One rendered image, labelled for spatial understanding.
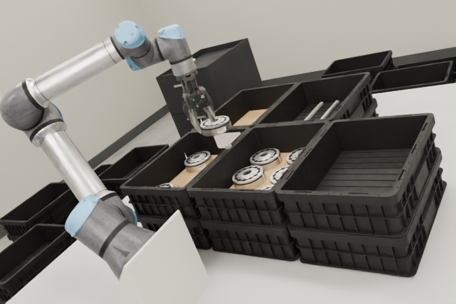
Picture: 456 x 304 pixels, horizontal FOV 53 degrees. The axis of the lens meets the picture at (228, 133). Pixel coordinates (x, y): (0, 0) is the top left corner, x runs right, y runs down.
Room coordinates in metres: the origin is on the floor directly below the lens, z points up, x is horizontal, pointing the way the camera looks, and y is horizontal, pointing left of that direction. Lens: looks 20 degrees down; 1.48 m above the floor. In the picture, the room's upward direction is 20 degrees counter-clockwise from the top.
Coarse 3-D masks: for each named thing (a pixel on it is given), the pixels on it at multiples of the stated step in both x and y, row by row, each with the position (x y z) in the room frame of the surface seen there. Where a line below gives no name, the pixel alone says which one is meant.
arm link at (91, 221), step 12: (84, 204) 1.10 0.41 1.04; (96, 204) 1.11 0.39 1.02; (108, 204) 1.15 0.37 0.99; (72, 216) 1.08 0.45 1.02; (84, 216) 1.08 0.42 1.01; (96, 216) 1.08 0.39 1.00; (108, 216) 1.08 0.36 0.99; (120, 216) 1.10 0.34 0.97; (72, 228) 1.08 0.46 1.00; (84, 228) 1.06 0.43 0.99; (96, 228) 1.05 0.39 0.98; (108, 228) 1.05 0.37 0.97; (84, 240) 1.06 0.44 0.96; (96, 240) 1.04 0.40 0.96; (96, 252) 1.05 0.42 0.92
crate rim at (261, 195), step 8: (256, 128) 1.47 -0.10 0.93; (264, 128) 1.45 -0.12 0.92; (304, 152) 1.16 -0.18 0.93; (216, 160) 1.33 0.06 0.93; (296, 160) 1.13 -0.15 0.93; (208, 168) 1.29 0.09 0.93; (288, 168) 1.10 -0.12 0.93; (200, 176) 1.25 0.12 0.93; (192, 184) 1.22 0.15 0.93; (192, 192) 1.18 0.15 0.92; (200, 192) 1.16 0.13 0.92; (208, 192) 1.14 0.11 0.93; (216, 192) 1.12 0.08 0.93; (224, 192) 1.10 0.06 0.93; (232, 192) 1.09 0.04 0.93; (240, 192) 1.07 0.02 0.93; (248, 192) 1.05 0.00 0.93; (256, 192) 1.03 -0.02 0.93; (264, 192) 1.02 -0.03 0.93; (272, 192) 1.01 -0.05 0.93; (264, 200) 1.02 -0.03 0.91
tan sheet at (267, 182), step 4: (284, 156) 1.39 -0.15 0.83; (284, 160) 1.36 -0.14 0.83; (280, 164) 1.34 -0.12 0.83; (284, 164) 1.33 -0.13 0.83; (276, 168) 1.33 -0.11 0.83; (268, 172) 1.32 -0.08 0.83; (272, 172) 1.31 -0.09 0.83; (268, 176) 1.29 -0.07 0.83; (268, 180) 1.27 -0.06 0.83; (264, 184) 1.26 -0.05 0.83; (268, 184) 1.25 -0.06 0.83; (232, 188) 1.31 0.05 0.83; (256, 188) 1.25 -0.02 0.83; (260, 188) 1.24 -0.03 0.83
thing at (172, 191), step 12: (192, 132) 1.67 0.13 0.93; (216, 156) 1.35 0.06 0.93; (144, 168) 1.48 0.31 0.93; (204, 168) 1.30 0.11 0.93; (192, 180) 1.24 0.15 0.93; (132, 192) 1.35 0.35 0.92; (144, 192) 1.32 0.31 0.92; (156, 192) 1.28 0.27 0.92; (168, 192) 1.24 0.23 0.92; (180, 192) 1.21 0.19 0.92
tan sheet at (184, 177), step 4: (212, 156) 1.62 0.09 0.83; (180, 172) 1.58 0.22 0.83; (184, 172) 1.56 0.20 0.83; (188, 172) 1.55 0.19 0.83; (192, 172) 1.54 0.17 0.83; (196, 172) 1.52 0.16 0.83; (176, 176) 1.55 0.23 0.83; (180, 176) 1.54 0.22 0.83; (184, 176) 1.53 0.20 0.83; (188, 176) 1.51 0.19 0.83; (192, 176) 1.50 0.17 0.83; (172, 180) 1.53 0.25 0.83; (176, 180) 1.52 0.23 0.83; (180, 180) 1.50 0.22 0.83; (184, 180) 1.49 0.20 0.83; (188, 180) 1.48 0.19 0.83; (172, 184) 1.50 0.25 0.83; (176, 184) 1.49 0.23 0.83; (180, 184) 1.48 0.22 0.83; (184, 184) 1.47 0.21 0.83
